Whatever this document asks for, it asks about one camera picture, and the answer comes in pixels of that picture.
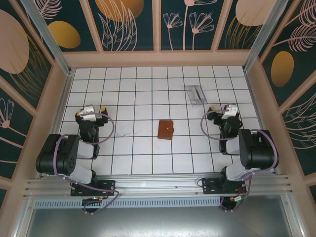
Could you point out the brown leather card holder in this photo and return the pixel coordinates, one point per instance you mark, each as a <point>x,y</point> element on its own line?
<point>165,130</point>

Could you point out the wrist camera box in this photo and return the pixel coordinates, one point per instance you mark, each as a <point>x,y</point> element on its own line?
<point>88,113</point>
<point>229,111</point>

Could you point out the black round controller board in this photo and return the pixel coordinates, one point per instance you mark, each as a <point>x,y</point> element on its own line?
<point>93,209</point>
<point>233,203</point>

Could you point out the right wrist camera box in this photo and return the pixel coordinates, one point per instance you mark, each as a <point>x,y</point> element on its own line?
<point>229,111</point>

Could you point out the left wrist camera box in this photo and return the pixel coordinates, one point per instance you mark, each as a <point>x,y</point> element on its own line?
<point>88,113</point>

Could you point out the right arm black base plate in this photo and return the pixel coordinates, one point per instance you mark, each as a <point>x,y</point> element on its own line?
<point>209,186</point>

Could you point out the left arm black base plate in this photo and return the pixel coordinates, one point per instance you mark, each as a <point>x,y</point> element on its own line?
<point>106,187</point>

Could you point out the clear acrylic card stand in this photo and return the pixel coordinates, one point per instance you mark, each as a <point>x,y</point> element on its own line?
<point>201,101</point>

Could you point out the aluminium mounting rail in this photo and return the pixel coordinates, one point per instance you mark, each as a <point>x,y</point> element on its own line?
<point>158,184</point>

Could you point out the grey metal panel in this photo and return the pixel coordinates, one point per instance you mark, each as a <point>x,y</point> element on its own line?
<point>158,222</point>

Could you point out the aluminium corner post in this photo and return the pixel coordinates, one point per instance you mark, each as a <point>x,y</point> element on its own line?
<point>48,37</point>
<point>262,37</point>

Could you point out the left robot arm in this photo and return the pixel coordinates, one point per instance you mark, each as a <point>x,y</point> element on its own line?
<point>64,153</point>

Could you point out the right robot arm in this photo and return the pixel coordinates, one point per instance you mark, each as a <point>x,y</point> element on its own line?
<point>259,150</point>

